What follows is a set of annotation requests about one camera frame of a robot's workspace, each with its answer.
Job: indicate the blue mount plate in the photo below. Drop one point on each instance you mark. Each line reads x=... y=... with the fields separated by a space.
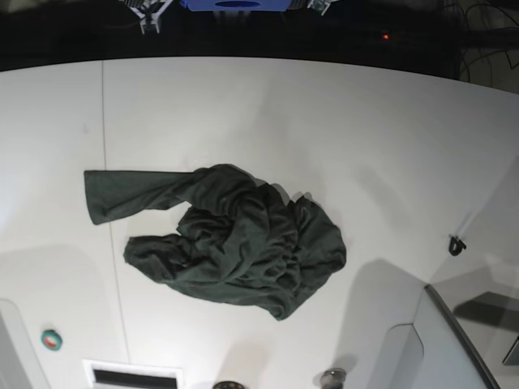
x=236 y=5

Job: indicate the black round dial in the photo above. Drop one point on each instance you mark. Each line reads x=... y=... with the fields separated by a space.
x=228 y=385

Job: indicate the dark green t-shirt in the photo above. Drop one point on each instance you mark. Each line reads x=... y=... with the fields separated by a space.
x=238 y=243

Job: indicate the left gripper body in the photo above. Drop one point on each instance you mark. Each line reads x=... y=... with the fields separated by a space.
x=319 y=6

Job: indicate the black clip on table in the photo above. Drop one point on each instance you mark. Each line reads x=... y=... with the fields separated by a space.
x=456 y=245

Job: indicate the black cable bundle background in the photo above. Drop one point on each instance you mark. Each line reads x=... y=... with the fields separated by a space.
x=490 y=28

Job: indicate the grey round knob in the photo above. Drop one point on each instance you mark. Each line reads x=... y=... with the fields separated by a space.
x=333 y=378

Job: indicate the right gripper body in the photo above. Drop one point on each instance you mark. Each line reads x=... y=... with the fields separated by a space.
x=149 y=13

